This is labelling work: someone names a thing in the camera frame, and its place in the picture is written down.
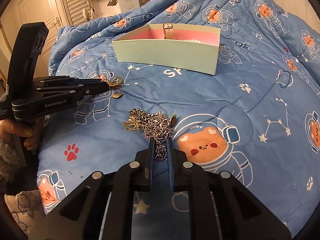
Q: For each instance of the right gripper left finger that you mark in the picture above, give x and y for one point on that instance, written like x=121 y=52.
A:
x=134 y=176

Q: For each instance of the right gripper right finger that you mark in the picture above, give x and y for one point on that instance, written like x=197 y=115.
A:
x=187 y=176

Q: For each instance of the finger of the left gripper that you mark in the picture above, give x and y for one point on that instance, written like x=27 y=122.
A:
x=90 y=88
x=85 y=80

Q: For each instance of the gold ring cluster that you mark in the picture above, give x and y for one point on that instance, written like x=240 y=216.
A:
x=115 y=83

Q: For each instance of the left hand gold nails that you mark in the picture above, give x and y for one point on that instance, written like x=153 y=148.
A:
x=31 y=134

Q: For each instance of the small gold heart charm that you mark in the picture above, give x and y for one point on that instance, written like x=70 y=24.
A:
x=117 y=95

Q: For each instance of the silver gold heart pendant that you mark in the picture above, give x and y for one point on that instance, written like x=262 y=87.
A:
x=173 y=120

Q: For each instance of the white panel door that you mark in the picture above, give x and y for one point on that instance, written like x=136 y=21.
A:
x=19 y=12

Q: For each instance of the blue space bear quilt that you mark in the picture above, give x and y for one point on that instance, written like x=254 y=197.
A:
x=257 y=117

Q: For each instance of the floral grey cushion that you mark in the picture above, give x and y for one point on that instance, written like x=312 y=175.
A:
x=26 y=209

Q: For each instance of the mint box pink lining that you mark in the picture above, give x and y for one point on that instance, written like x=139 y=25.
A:
x=194 y=47

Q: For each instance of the beige strap wristwatch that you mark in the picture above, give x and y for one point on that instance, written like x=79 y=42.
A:
x=168 y=31

